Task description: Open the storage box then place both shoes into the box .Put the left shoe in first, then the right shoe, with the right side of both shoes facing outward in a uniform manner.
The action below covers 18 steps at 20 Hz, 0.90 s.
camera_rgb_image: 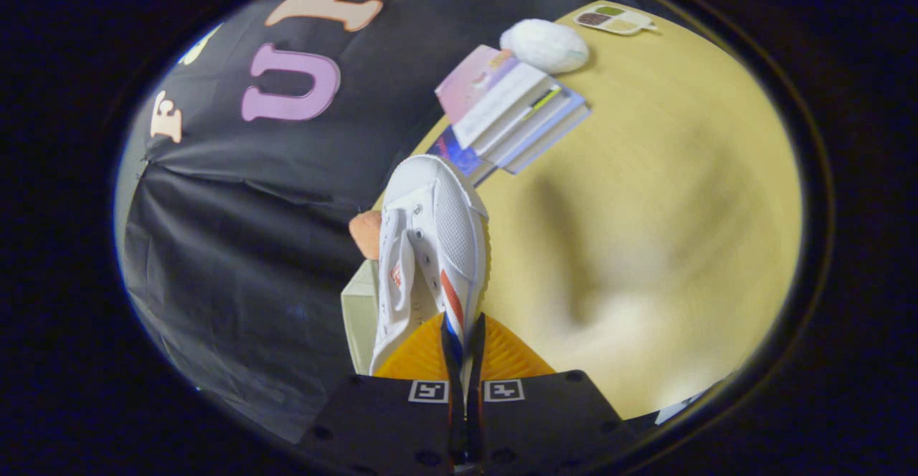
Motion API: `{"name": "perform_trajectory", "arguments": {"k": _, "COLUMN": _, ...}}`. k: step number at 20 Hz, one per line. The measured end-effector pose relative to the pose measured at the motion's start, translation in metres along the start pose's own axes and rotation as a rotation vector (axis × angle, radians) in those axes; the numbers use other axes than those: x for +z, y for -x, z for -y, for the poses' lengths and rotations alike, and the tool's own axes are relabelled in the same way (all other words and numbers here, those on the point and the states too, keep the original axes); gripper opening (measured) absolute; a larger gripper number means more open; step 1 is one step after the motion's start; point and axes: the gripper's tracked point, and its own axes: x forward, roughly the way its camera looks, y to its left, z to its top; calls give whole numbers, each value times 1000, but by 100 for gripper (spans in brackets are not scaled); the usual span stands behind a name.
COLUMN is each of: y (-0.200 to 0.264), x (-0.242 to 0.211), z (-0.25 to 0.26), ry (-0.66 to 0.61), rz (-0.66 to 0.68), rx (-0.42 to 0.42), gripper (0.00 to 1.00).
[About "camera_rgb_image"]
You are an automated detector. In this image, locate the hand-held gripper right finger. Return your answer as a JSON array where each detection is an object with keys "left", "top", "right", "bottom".
[{"left": 466, "top": 313, "right": 639, "bottom": 476}]

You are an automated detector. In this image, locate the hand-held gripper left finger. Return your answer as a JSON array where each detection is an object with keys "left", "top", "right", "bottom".
[{"left": 298, "top": 311, "right": 468, "bottom": 476}]

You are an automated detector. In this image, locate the beige fabric storage box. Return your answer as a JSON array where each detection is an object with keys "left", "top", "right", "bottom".
[{"left": 341, "top": 260, "right": 381, "bottom": 376}]

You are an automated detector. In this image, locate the white canvas shoe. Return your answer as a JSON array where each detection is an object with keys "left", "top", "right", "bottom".
[{"left": 369, "top": 154, "right": 491, "bottom": 391}]

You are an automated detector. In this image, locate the blue cover book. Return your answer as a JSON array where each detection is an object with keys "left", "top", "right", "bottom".
[{"left": 426, "top": 126, "right": 497, "bottom": 187}]

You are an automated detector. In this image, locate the black backdrop cloth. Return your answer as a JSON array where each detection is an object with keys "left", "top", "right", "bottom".
[{"left": 115, "top": 0, "right": 603, "bottom": 444}]

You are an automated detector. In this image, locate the pale blue book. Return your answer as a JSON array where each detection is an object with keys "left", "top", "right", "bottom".
[{"left": 502, "top": 103, "right": 592, "bottom": 176}]

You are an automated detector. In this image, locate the white book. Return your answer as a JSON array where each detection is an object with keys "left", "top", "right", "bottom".
[{"left": 473, "top": 85, "right": 585, "bottom": 165}]

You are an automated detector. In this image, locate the yellow green pen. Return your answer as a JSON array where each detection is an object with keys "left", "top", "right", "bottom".
[{"left": 527, "top": 87, "right": 564, "bottom": 115}]

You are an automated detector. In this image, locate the pink cover book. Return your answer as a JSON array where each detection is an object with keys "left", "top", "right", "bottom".
[{"left": 435, "top": 44, "right": 549, "bottom": 151}]

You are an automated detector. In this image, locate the white plush toy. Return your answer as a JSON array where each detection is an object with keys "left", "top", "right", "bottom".
[{"left": 499, "top": 19, "right": 590, "bottom": 75}]

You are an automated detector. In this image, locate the small colour palette tray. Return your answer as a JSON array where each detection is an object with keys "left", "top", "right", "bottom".
[{"left": 574, "top": 4, "right": 658, "bottom": 37}]

